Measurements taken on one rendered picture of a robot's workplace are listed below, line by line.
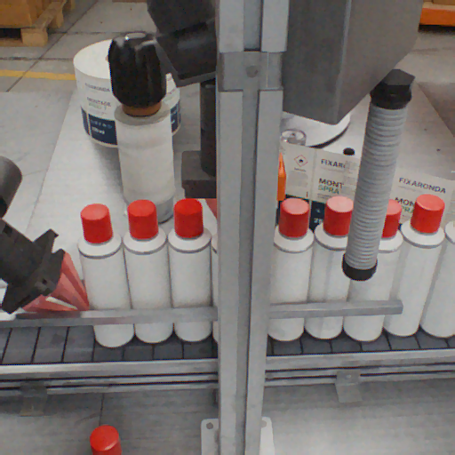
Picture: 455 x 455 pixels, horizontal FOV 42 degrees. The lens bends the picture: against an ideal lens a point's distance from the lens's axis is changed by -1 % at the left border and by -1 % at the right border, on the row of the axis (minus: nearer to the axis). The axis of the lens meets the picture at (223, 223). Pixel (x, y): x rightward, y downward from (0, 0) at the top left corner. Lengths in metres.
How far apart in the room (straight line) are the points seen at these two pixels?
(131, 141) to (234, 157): 0.48
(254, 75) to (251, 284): 0.20
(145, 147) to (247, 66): 0.52
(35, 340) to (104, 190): 0.34
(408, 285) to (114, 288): 0.36
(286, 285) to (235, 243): 0.25
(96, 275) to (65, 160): 0.50
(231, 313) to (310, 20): 0.27
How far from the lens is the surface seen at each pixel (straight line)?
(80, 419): 0.81
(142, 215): 0.67
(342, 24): 0.39
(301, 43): 0.41
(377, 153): 0.52
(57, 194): 1.09
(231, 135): 0.43
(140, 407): 0.81
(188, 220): 0.67
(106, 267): 0.70
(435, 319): 0.83
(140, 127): 0.89
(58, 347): 0.82
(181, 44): 0.63
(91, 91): 1.17
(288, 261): 0.70
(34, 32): 4.16
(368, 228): 0.57
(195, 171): 0.70
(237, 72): 0.41
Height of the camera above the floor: 1.49
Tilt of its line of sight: 38 degrees down
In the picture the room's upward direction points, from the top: straight up
